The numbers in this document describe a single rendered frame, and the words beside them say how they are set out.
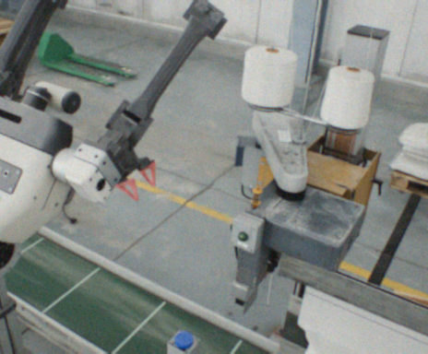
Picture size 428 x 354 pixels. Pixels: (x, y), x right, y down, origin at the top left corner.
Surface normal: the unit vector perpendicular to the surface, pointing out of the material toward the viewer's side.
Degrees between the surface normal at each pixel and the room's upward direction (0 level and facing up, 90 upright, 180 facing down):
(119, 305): 0
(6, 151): 50
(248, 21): 90
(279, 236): 90
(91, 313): 0
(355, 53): 90
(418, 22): 90
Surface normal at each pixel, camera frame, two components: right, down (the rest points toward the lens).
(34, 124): -0.36, -0.24
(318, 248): -0.52, 0.40
